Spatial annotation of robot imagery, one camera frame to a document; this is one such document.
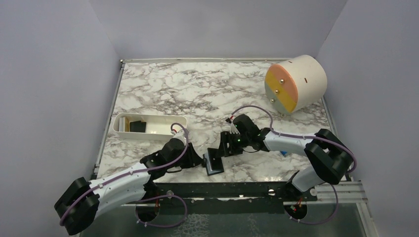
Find purple cable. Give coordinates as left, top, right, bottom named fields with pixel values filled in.
left=59, top=122, right=190, bottom=229
left=226, top=105, right=358, bottom=226

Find cream cylinder drum colored face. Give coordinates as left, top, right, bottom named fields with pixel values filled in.
left=264, top=55, right=328, bottom=115

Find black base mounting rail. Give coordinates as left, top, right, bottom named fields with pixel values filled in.
left=134, top=181, right=317, bottom=215

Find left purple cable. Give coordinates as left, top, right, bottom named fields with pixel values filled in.
left=59, top=122, right=190, bottom=229

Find black card holder blue sleeves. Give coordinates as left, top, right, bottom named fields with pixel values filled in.
left=203, top=148, right=224, bottom=176

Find white plastic tray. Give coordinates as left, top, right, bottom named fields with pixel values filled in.
left=112, top=113, right=187, bottom=141

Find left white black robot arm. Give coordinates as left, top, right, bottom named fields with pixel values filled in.
left=54, top=138, right=204, bottom=236

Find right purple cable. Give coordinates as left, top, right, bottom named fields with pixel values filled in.
left=226, top=105, right=358, bottom=226

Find aluminium table frame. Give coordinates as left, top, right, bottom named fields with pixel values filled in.
left=92, top=58, right=378, bottom=237

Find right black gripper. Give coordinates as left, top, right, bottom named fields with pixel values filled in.
left=216, top=130, right=250, bottom=158

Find stack of credit cards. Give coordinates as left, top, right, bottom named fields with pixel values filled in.
left=118, top=117, right=147, bottom=133

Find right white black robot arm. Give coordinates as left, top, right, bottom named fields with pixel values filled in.
left=210, top=115, right=355, bottom=201

